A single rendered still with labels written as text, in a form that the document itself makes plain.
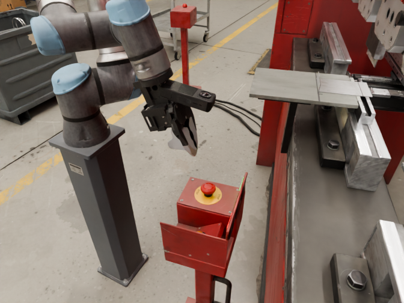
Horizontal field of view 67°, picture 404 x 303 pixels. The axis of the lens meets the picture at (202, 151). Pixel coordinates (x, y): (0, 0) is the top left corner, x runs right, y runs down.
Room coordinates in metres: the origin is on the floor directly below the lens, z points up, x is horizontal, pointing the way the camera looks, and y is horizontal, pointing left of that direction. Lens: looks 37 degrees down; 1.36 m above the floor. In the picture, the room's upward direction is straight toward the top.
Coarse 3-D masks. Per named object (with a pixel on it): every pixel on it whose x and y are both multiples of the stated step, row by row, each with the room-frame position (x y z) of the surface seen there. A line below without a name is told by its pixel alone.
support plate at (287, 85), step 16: (256, 80) 0.79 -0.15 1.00; (272, 80) 0.79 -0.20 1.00; (288, 80) 0.79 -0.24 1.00; (304, 80) 0.79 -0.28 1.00; (256, 96) 0.70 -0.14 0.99; (272, 96) 0.69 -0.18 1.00; (288, 96) 0.69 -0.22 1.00; (304, 96) 0.69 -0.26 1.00; (320, 96) 0.69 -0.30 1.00; (336, 96) 0.69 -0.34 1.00; (352, 96) 0.69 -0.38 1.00
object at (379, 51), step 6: (372, 24) 0.78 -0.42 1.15; (372, 30) 0.76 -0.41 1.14; (372, 36) 0.74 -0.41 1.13; (366, 42) 0.78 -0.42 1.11; (372, 42) 0.73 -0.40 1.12; (378, 42) 0.69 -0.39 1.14; (372, 48) 0.71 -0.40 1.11; (378, 48) 0.68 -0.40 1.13; (384, 48) 0.68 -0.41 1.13; (372, 54) 0.70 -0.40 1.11; (378, 54) 0.68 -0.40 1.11; (372, 60) 0.71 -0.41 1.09
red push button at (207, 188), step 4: (204, 184) 0.57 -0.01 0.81; (208, 184) 0.57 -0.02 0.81; (212, 184) 0.57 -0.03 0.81; (204, 188) 0.56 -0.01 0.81; (208, 188) 0.56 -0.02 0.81; (212, 188) 0.56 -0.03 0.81; (204, 192) 0.55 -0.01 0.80; (208, 192) 0.55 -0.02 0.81; (212, 192) 0.55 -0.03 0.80; (208, 196) 0.55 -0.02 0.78
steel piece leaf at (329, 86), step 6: (318, 72) 0.79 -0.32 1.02; (318, 78) 0.77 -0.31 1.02; (318, 84) 0.74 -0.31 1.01; (324, 84) 0.76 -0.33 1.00; (330, 84) 0.76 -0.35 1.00; (336, 84) 0.76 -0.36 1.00; (342, 84) 0.76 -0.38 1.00; (348, 84) 0.76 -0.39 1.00; (354, 84) 0.76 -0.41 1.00; (318, 90) 0.72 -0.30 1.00; (324, 90) 0.72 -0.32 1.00; (330, 90) 0.72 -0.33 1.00; (336, 90) 0.72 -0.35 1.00; (342, 90) 0.72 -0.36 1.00; (348, 90) 0.72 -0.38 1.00; (354, 90) 0.72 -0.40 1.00; (360, 90) 0.72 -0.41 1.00
